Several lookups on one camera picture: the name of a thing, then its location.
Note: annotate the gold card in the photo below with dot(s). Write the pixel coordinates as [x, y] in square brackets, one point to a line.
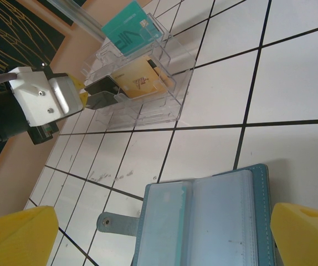
[137, 80]

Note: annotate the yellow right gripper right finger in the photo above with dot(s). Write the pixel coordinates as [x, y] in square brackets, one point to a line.
[305, 238]

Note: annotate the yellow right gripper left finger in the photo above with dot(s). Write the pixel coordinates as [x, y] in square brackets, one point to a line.
[17, 238]

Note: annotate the teal VIP card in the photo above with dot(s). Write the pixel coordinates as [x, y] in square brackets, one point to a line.
[125, 33]

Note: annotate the blue leather card holder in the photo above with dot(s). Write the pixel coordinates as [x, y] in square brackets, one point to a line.
[222, 221]

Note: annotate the black card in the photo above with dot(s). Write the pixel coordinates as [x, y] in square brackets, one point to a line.
[100, 84]

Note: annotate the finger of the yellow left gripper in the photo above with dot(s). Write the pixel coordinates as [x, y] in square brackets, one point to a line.
[77, 84]
[84, 100]

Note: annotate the clear acrylic card stand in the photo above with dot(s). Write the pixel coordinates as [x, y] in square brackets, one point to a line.
[175, 83]

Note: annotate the aluminium corner post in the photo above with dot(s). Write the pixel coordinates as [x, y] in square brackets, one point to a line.
[76, 16]

